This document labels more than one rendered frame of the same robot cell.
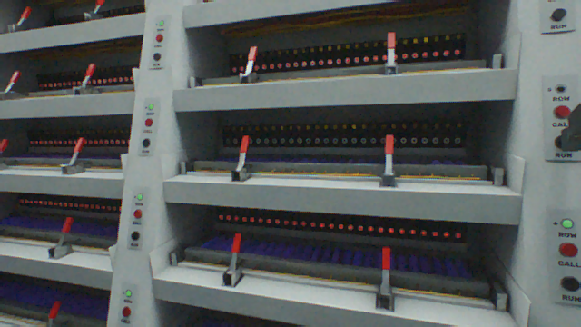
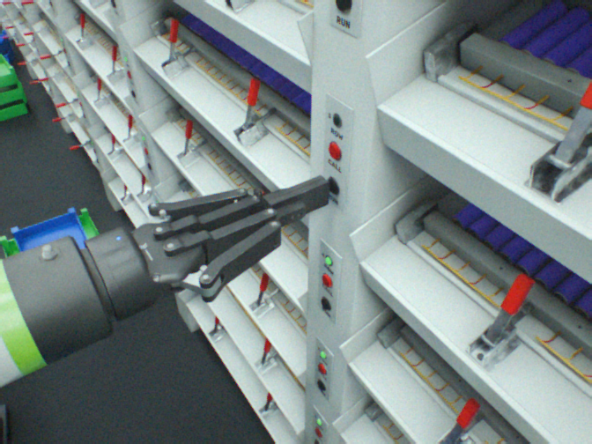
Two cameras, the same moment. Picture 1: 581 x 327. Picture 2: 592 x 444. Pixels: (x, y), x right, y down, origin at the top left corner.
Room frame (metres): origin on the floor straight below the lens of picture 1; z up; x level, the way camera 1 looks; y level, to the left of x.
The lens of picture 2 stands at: (0.05, -0.62, 1.29)
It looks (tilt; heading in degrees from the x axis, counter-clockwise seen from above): 40 degrees down; 39
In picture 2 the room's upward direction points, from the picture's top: straight up
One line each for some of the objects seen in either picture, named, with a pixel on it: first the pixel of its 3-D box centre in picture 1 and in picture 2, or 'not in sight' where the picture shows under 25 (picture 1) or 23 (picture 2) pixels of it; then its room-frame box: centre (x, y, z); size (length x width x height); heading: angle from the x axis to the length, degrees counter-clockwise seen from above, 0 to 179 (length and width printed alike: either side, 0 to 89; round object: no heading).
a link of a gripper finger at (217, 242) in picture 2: not in sight; (224, 240); (0.28, -0.35, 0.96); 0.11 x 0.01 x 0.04; 161
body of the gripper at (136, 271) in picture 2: not in sight; (149, 261); (0.22, -0.31, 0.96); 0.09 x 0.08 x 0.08; 163
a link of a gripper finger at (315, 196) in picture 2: not in sight; (299, 203); (0.37, -0.37, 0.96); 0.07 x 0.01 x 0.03; 162
